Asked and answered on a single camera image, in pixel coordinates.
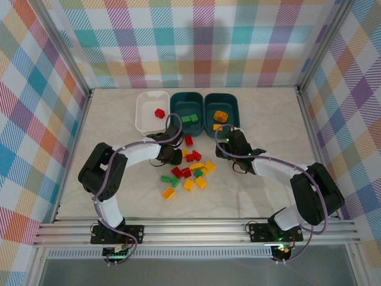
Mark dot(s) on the red lego brick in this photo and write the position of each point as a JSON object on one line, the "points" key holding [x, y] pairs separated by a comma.
{"points": [[186, 172], [176, 171], [196, 155], [188, 140], [189, 158], [159, 113]]}

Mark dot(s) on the green lego brick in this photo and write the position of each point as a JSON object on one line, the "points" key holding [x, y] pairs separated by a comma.
{"points": [[165, 178], [194, 118], [175, 181], [186, 119], [198, 173]]}

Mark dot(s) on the long yellow lego brick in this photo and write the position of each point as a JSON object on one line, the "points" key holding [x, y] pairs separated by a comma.
{"points": [[196, 166]]}

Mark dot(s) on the large orange lego brick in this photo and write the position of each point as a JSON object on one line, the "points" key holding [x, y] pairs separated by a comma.
{"points": [[221, 115]]}

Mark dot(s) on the small yellow lego brick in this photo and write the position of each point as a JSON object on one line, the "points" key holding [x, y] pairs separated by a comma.
{"points": [[205, 171]]}

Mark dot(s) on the teal plastic container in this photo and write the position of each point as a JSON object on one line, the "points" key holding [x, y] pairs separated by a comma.
{"points": [[229, 104], [187, 104]]}

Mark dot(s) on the white plastic container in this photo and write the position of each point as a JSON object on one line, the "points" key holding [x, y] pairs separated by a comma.
{"points": [[146, 119]]}

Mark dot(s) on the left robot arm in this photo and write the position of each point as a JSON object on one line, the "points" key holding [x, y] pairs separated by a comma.
{"points": [[98, 172]]}

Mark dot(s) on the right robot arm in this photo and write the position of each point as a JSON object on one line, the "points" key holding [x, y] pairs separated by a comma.
{"points": [[312, 196]]}

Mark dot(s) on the aluminium floor rail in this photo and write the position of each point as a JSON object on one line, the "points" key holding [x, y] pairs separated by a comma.
{"points": [[81, 119], [308, 119]]}

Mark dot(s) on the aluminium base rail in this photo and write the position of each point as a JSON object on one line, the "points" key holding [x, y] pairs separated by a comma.
{"points": [[193, 235]]}

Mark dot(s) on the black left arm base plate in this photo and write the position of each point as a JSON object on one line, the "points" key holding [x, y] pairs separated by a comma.
{"points": [[134, 233]]}

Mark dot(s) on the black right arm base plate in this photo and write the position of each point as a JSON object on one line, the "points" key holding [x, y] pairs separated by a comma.
{"points": [[259, 232]]}

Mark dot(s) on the aluminium corner post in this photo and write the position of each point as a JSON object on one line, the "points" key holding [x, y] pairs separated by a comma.
{"points": [[79, 74], [315, 59]]}

